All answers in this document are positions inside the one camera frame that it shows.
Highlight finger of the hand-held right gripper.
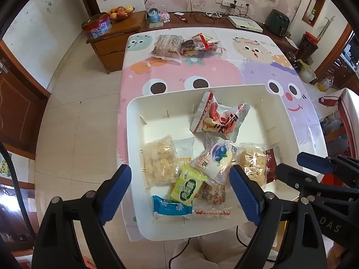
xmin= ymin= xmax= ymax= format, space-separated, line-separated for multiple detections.
xmin=297 ymin=152 xmax=359 ymax=185
xmin=276 ymin=163 xmax=331 ymax=199

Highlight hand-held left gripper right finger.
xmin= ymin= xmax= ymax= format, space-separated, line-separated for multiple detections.
xmin=228 ymin=164 xmax=327 ymax=269

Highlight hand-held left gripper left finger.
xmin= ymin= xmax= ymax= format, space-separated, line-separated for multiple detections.
xmin=34 ymin=163 xmax=133 ymax=269

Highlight brown chocolate packet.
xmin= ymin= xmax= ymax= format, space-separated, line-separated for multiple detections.
xmin=265 ymin=148 xmax=278 ymax=185

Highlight clear nut packet red print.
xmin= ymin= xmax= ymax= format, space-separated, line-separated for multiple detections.
xmin=193 ymin=182 xmax=234 ymax=219

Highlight golden rice cracker packet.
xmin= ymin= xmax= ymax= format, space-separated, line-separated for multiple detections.
xmin=236 ymin=142 xmax=268 ymax=187

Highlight white pastry packet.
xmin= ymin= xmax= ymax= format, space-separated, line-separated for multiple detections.
xmin=192 ymin=137 xmax=239 ymax=185

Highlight pale rice cracker packet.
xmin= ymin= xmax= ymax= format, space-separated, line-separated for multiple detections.
xmin=140 ymin=134 xmax=181 ymax=187

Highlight blue snack packet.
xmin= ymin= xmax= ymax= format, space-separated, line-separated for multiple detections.
xmin=151 ymin=195 xmax=194 ymax=225

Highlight green snack packet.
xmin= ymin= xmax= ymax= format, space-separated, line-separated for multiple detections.
xmin=171 ymin=165 xmax=208 ymax=204

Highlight white and orange oat packet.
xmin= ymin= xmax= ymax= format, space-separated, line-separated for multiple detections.
xmin=174 ymin=137 xmax=195 ymax=171

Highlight red and silver snack bag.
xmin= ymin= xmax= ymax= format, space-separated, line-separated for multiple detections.
xmin=189 ymin=91 xmax=251 ymax=142

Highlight white plastic tray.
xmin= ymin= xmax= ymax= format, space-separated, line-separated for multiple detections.
xmin=126 ymin=84 xmax=328 ymax=242

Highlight clear bag of assorted snacks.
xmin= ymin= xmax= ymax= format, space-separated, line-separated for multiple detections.
xmin=179 ymin=32 xmax=226 ymax=59

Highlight person's light trousers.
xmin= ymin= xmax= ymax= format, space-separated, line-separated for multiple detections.
xmin=168 ymin=230 xmax=281 ymax=269

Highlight glass jar yellow lid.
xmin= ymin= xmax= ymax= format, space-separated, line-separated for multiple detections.
xmin=317 ymin=77 xmax=334 ymax=92

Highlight white and yellow jug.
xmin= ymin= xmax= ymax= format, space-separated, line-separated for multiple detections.
xmin=297 ymin=59 xmax=317 ymax=84

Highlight wooden display cabinet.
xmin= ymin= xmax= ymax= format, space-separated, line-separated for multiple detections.
xmin=314 ymin=24 xmax=359 ymax=90

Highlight dark red patterned bin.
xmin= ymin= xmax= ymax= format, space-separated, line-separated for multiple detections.
xmin=298 ymin=32 xmax=320 ymax=62

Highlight cartoon printed tablecloth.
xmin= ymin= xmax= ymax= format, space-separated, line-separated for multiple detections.
xmin=116 ymin=27 xmax=328 ymax=243

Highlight brown wooden door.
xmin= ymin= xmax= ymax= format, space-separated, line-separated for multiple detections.
xmin=0 ymin=39 xmax=52 ymax=160

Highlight dark green air fryer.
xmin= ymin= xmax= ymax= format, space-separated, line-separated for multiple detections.
xmin=265 ymin=9 xmax=292 ymax=37

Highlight white set-top box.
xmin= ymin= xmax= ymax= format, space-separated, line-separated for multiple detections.
xmin=227 ymin=15 xmax=263 ymax=33

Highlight large clear biscuit bag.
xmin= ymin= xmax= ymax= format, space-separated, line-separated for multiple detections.
xmin=150 ymin=34 xmax=183 ymax=61

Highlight dark brown snack packet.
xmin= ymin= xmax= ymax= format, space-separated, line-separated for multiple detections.
xmin=181 ymin=39 xmax=197 ymax=54

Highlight wooden sideboard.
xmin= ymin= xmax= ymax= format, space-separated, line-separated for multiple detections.
xmin=86 ymin=11 xmax=300 ymax=75

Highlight red round tin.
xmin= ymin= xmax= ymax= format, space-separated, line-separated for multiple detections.
xmin=81 ymin=13 xmax=112 ymax=40

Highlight fruit basket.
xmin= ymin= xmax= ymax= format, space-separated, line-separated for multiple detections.
xmin=108 ymin=5 xmax=135 ymax=22

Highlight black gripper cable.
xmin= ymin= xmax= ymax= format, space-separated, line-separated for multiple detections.
xmin=168 ymin=237 xmax=191 ymax=269

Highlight wooden framed wall niche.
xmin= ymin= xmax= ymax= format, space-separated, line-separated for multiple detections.
xmin=301 ymin=0 xmax=326 ymax=28

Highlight black cable on sideboard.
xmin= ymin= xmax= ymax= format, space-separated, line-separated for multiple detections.
xmin=191 ymin=11 xmax=225 ymax=24

